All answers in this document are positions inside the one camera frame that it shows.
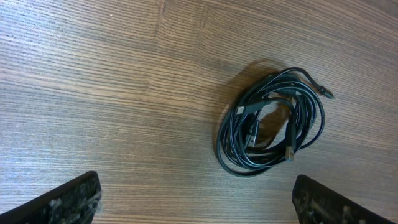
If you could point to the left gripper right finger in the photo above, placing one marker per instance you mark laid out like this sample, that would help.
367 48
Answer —
315 204

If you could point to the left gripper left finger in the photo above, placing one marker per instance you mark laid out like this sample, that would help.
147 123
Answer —
76 201

